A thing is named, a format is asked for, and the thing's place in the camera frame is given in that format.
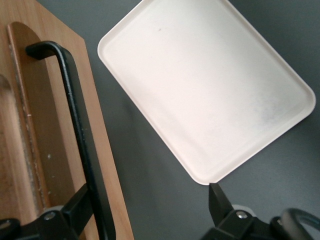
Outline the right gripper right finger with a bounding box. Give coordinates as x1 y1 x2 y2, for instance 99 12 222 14
208 182 236 226

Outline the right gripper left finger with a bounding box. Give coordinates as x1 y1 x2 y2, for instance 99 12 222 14
60 184 94 227

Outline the wooden drawer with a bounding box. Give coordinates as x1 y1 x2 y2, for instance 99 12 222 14
0 0 135 240

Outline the black metal drawer handle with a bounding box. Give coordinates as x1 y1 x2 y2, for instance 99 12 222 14
25 40 116 240

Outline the cream rectangular tray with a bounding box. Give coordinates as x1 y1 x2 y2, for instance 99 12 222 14
96 0 316 187

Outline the dark wrist cable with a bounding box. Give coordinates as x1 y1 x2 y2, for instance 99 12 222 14
271 207 320 240

